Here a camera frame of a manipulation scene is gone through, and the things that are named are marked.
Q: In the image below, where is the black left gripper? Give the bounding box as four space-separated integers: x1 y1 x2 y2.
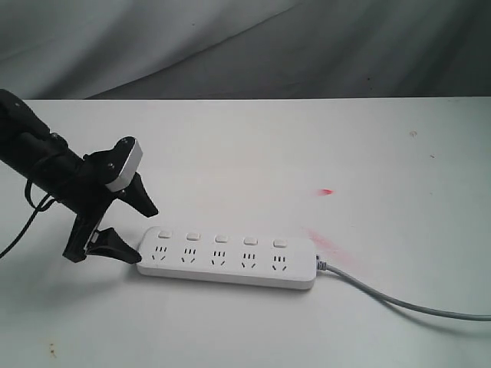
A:
49 148 159 264

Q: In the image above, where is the white five-outlet power strip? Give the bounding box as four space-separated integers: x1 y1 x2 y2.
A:
137 227 317 290

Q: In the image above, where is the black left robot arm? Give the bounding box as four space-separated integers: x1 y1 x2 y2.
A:
1 90 158 265

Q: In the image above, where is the grey backdrop cloth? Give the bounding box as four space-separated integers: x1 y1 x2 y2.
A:
1 1 490 100

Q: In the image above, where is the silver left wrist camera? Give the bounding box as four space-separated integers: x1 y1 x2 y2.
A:
102 136 143 192

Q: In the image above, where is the grey power cable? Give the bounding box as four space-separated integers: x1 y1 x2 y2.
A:
314 254 491 322

